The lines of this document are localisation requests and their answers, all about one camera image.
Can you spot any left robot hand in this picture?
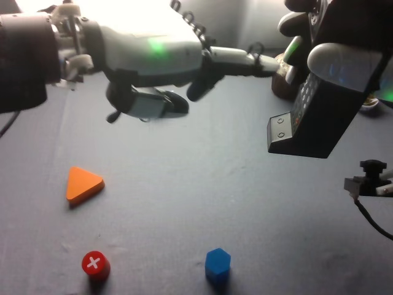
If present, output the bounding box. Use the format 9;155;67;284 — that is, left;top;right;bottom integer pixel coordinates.
81;0;281;120

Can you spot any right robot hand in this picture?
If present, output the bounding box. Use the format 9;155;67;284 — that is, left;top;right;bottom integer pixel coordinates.
277;0;393;103

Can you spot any small bowl green soup spoon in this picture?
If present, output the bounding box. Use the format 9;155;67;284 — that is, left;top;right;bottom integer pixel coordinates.
359;92;383;115

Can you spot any toy cupcake white frosting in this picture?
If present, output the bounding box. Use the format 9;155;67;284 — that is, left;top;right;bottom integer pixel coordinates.
271;52;301;101

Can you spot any grey table cloth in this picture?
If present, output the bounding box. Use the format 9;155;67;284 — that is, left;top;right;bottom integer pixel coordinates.
0;45;393;295

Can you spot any orange triangle block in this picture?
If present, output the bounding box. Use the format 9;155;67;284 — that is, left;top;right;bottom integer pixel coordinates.
65;166;106;208

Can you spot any blue hexagon block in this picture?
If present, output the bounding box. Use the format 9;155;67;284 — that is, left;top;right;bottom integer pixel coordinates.
204;247;232;282

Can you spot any red cylinder block white cross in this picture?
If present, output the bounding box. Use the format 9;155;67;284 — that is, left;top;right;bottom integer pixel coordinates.
81;250;112;281

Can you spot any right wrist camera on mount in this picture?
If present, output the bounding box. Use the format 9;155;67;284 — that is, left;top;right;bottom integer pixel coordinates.
343;159;393;198

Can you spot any black right camera cable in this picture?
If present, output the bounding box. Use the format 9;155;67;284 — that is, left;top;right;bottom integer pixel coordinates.
352;195;393;241

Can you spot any black camera cable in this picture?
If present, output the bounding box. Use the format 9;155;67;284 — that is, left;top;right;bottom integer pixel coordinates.
352;195;393;241
0;111;21;138

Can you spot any black left camera cable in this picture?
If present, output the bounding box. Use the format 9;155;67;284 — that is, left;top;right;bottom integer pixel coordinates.
0;111;21;138

